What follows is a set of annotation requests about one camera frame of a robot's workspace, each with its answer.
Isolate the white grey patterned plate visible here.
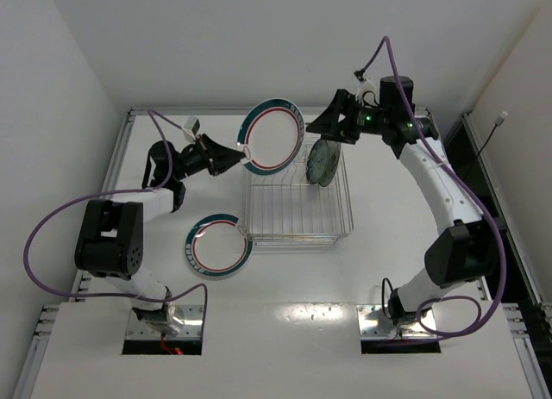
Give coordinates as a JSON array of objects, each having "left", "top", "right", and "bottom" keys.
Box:
[{"left": 318, "top": 140, "right": 342, "bottom": 187}]

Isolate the metal base plate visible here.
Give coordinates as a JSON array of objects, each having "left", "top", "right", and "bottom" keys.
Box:
[
  {"left": 125, "top": 303, "right": 204, "bottom": 341},
  {"left": 356, "top": 304, "right": 437, "bottom": 341}
]

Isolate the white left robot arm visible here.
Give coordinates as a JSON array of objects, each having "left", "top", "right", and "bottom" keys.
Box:
[{"left": 75, "top": 134, "right": 248, "bottom": 330}]

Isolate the hanging black usb cable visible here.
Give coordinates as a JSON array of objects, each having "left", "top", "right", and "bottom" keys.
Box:
[{"left": 478, "top": 109, "right": 510, "bottom": 154}]

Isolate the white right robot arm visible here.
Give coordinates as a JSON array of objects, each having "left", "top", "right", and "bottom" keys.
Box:
[{"left": 306, "top": 76, "right": 501, "bottom": 325}]

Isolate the green blue patterned plate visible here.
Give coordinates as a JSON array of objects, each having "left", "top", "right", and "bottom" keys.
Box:
[{"left": 306, "top": 139, "right": 326, "bottom": 185}]

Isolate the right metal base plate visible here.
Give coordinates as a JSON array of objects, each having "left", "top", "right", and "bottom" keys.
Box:
[{"left": 356, "top": 304, "right": 437, "bottom": 341}]

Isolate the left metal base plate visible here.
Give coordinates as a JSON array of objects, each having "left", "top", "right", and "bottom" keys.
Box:
[{"left": 125, "top": 303, "right": 204, "bottom": 341}]

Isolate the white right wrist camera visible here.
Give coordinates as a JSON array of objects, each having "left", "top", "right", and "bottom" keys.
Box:
[{"left": 355, "top": 78, "right": 379, "bottom": 107}]

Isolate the metal wire dish rack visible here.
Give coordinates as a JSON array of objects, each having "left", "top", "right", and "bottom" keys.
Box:
[{"left": 239, "top": 134, "right": 354, "bottom": 249}]

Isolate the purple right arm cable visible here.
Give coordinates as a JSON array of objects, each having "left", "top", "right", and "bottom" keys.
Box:
[{"left": 353, "top": 35, "right": 508, "bottom": 345}]

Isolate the green red rimmed plate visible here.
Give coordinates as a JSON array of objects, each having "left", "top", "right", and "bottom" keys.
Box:
[
  {"left": 236, "top": 98, "right": 305, "bottom": 176},
  {"left": 184, "top": 214, "right": 253, "bottom": 279}
]

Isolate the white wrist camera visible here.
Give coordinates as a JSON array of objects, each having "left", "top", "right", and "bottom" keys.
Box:
[
  {"left": 182, "top": 115, "right": 200, "bottom": 143},
  {"left": 355, "top": 78, "right": 379, "bottom": 107}
]

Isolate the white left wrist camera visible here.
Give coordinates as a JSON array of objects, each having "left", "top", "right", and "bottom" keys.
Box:
[{"left": 182, "top": 115, "right": 200, "bottom": 143}]

